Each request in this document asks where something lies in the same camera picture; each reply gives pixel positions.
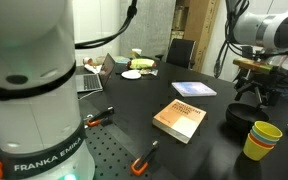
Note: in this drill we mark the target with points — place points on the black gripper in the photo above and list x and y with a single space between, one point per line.
267 80

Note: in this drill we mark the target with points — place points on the orange plastic cup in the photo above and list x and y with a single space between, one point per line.
255 141

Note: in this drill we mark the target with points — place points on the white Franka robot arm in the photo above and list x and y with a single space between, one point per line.
27 100

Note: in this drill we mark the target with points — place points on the white and blue book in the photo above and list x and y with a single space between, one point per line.
193 89

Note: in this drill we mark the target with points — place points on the orange hardcover book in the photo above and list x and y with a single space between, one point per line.
179 120

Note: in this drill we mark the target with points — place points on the black office chair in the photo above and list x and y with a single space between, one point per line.
180 53

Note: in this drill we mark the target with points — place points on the clear snack bag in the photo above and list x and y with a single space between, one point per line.
149 72

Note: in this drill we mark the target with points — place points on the yellow green package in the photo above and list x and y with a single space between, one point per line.
141 63

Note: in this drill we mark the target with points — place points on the white plate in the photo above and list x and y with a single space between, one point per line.
131 74

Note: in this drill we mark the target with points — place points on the black and orange clamp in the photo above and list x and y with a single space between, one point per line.
99 117
144 160

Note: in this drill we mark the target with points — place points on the black perforated mounting board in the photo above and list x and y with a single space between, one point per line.
110 156

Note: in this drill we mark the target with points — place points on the silver laptop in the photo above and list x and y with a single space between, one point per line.
94 80

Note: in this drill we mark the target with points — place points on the white napkin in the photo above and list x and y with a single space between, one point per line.
92 68

